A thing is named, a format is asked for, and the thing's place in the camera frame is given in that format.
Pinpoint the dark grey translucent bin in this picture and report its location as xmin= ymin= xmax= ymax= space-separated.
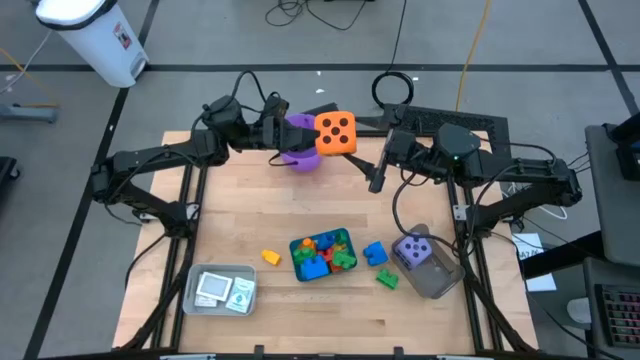
xmin=388 ymin=222 xmax=467 ymax=301

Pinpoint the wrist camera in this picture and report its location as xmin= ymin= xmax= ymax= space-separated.
xmin=380 ymin=103 xmax=410 ymax=127
xmin=258 ymin=91 xmax=291 ymax=122

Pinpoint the looped black floor cable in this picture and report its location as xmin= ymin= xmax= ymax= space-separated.
xmin=264 ymin=0 xmax=369 ymax=31

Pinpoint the black aluminium table frame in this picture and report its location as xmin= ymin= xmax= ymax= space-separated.
xmin=119 ymin=112 xmax=540 ymax=360

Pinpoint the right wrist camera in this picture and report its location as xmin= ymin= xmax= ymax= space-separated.
xmin=380 ymin=103 xmax=410 ymax=127

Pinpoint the white card deck box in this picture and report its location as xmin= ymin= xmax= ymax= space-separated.
xmin=195 ymin=270 xmax=234 ymax=303

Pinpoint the purple foam die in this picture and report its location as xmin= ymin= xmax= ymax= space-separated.
xmin=394 ymin=233 xmax=432 ymax=267

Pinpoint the yellow cable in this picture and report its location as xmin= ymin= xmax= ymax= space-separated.
xmin=454 ymin=0 xmax=494 ymax=112

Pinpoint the white trash bin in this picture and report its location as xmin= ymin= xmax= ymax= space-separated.
xmin=34 ymin=0 xmax=150 ymax=89

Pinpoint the coiled black cable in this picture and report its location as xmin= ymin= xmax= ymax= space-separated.
xmin=371 ymin=0 xmax=416 ymax=109

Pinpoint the white paper sheet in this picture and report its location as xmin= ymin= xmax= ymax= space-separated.
xmin=512 ymin=232 xmax=558 ymax=293

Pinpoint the white computer mouse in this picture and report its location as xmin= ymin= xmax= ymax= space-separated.
xmin=566 ymin=297 xmax=593 ymax=325

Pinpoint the grey keyboard desk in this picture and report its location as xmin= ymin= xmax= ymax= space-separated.
xmin=582 ymin=257 xmax=640 ymax=360

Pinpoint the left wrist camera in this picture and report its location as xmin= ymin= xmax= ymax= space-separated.
xmin=258 ymin=91 xmax=291 ymax=122

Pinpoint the teal plastic bin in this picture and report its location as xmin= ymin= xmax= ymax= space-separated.
xmin=288 ymin=227 xmax=359 ymax=284

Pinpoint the grey stand base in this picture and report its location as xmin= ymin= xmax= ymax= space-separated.
xmin=0 ymin=102 xmax=60 ymax=124

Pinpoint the black computer keyboard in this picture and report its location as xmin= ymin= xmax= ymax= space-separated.
xmin=594 ymin=283 xmax=640 ymax=350

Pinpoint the orange foam die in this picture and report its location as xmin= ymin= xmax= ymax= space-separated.
xmin=313 ymin=110 xmax=359 ymax=158

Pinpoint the purple plastic bucket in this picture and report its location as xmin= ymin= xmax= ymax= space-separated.
xmin=272 ymin=113 xmax=324 ymax=174

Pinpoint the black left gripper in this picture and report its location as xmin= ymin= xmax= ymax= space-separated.
xmin=243 ymin=113 xmax=321 ymax=155

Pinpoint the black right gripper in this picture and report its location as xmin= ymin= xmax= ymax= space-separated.
xmin=343 ymin=114 xmax=444 ymax=195

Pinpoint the black flat panel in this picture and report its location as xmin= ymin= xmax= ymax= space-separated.
xmin=302 ymin=102 xmax=346 ymax=119

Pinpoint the black monitor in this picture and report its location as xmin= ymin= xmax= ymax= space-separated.
xmin=612 ymin=113 xmax=640 ymax=182

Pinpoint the green toy block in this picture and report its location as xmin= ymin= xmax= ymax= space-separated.
xmin=292 ymin=247 xmax=318 ymax=266
xmin=331 ymin=250 xmax=358 ymax=272
xmin=375 ymin=268 xmax=401 ymax=291

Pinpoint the light grey plastic bin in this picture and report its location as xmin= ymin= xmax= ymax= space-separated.
xmin=181 ymin=262 xmax=258 ymax=318

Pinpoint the white cable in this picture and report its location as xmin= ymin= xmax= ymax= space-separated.
xmin=504 ymin=180 xmax=570 ymax=221

